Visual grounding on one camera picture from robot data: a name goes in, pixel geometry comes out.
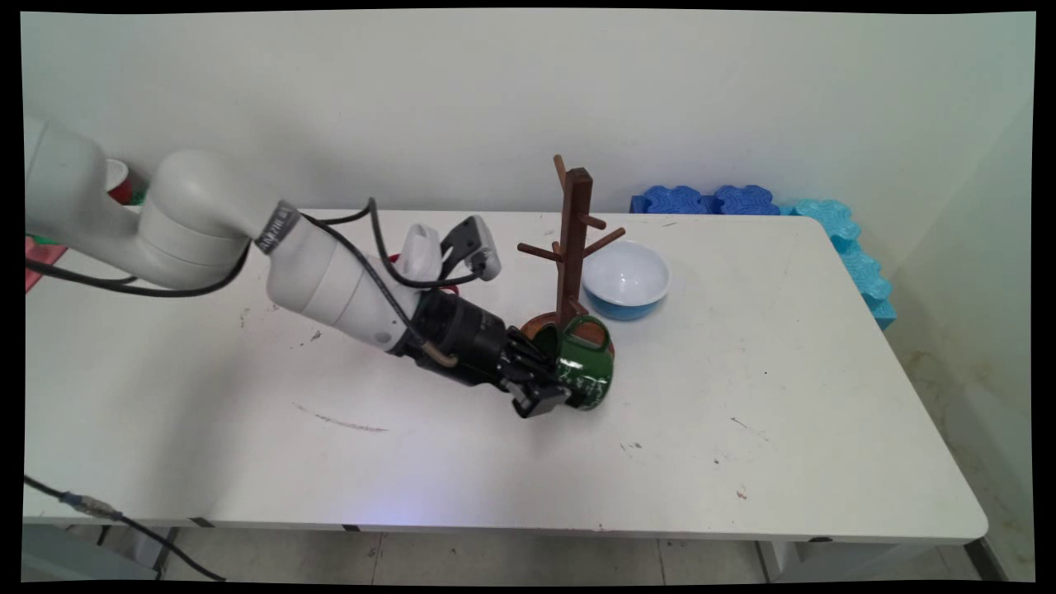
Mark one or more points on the small green object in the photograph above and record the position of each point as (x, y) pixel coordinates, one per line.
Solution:
(140, 199)

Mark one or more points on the light blue foam mat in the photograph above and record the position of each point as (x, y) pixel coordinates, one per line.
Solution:
(858, 268)

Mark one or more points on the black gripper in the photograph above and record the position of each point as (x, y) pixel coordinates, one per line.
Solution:
(462, 338)

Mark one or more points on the green mug with white print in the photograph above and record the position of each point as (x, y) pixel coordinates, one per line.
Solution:
(590, 371)

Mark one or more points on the red and white cup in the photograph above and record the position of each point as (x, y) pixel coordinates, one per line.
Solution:
(122, 191)

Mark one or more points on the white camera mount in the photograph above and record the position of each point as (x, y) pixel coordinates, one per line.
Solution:
(421, 252)

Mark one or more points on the dark blue foam mat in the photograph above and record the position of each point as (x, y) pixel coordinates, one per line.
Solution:
(676, 202)

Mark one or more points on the tan rubber tube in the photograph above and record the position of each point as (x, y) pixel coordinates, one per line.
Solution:
(441, 360)

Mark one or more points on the dark wooden mug tree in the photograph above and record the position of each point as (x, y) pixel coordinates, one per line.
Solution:
(575, 223)

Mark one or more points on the white table leg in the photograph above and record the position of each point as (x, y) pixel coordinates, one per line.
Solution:
(825, 559)
(74, 553)

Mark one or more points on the flat red object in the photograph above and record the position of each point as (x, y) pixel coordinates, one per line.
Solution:
(37, 268)

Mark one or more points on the black and grey wrist camera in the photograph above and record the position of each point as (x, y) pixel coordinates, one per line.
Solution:
(478, 247)

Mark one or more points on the blue and white bowl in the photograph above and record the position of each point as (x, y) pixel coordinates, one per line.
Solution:
(627, 276)

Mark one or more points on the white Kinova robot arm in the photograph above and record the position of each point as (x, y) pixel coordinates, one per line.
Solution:
(190, 223)

